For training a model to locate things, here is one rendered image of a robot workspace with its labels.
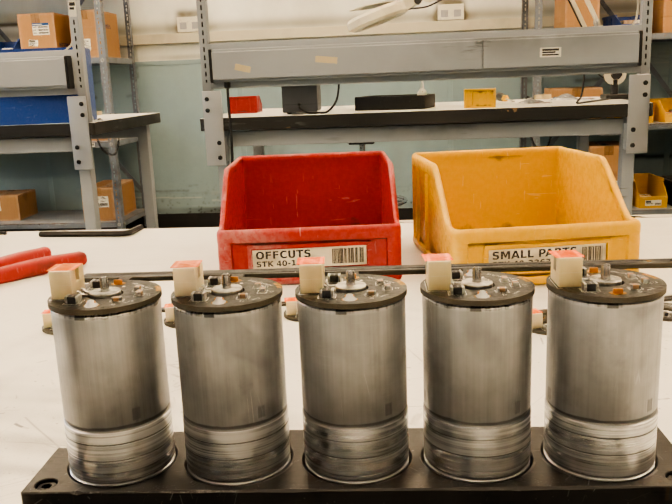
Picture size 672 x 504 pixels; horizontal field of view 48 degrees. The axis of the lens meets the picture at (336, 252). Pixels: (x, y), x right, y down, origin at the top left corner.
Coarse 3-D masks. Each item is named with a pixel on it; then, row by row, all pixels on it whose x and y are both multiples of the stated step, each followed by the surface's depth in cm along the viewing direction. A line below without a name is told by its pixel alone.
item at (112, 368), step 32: (64, 320) 16; (96, 320) 16; (128, 320) 17; (160, 320) 18; (64, 352) 17; (96, 352) 16; (128, 352) 17; (160, 352) 17; (64, 384) 17; (96, 384) 17; (128, 384) 17; (160, 384) 18; (64, 416) 17; (96, 416) 17; (128, 416) 17; (160, 416) 18; (96, 448) 17; (128, 448) 17; (160, 448) 18; (96, 480) 17; (128, 480) 17
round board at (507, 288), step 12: (456, 276) 17; (468, 276) 18; (492, 276) 18; (504, 276) 17; (516, 276) 18; (420, 288) 17; (456, 288) 16; (492, 288) 17; (504, 288) 16; (516, 288) 17; (528, 288) 16; (444, 300) 16; (456, 300) 16; (468, 300) 16; (480, 300) 16; (492, 300) 16; (504, 300) 16; (516, 300) 16
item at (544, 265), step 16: (128, 272) 19; (144, 272) 19; (160, 272) 19; (208, 272) 19; (224, 272) 19; (240, 272) 19; (256, 272) 19; (272, 272) 19; (288, 272) 19; (336, 272) 19; (368, 272) 19; (384, 272) 19; (400, 272) 18; (416, 272) 18
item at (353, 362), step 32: (352, 288) 17; (320, 320) 16; (352, 320) 16; (384, 320) 16; (320, 352) 16; (352, 352) 16; (384, 352) 16; (320, 384) 17; (352, 384) 16; (384, 384) 17; (320, 416) 17; (352, 416) 16; (384, 416) 17; (320, 448) 17; (352, 448) 17; (384, 448) 17; (352, 480) 17; (384, 480) 17
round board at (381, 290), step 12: (336, 276) 18; (360, 276) 18; (372, 276) 18; (384, 276) 18; (324, 288) 17; (372, 288) 17; (384, 288) 17; (396, 288) 17; (300, 300) 17; (312, 300) 16; (324, 300) 16; (336, 300) 16; (360, 300) 16; (372, 300) 16; (384, 300) 16; (396, 300) 16
